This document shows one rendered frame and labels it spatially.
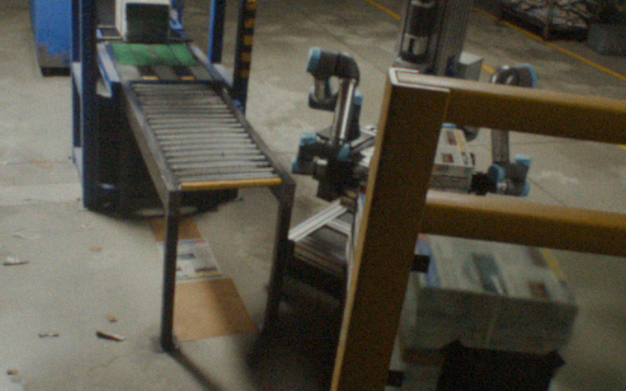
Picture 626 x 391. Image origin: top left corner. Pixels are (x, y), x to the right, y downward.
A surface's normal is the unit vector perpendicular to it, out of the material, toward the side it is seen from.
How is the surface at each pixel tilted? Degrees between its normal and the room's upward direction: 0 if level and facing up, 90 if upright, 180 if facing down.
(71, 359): 0
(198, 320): 0
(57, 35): 90
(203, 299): 0
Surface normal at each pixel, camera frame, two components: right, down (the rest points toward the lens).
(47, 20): 0.36, 0.44
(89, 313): 0.12, -0.89
